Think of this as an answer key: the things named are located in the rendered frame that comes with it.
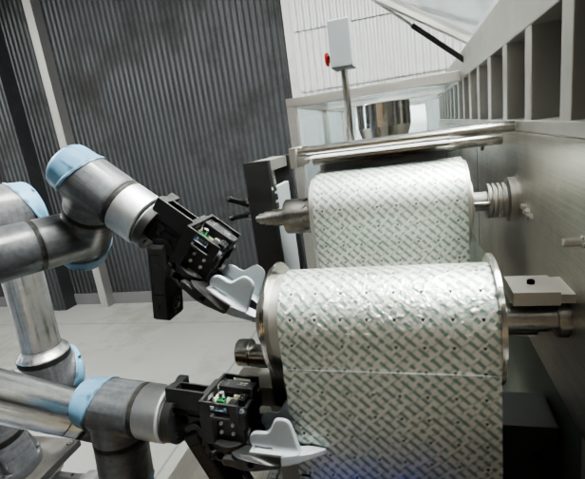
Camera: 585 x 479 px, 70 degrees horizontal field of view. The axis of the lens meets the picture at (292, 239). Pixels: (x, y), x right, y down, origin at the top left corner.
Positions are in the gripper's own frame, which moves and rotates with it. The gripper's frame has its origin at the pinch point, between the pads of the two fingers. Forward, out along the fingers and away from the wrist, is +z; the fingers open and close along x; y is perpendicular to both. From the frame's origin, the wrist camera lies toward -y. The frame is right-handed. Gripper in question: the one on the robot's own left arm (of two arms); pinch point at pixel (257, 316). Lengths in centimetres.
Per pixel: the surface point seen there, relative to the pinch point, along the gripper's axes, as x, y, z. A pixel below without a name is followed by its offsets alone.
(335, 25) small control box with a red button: 49, 40, -23
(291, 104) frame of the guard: 94, 16, -34
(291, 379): -8.5, 1.0, 7.7
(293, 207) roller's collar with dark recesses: 20.5, 9.4, -6.3
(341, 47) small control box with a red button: 49, 37, -20
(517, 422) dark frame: -0.4, 9.6, 34.0
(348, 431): -8.4, -0.3, 16.7
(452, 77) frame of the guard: 94, 49, 5
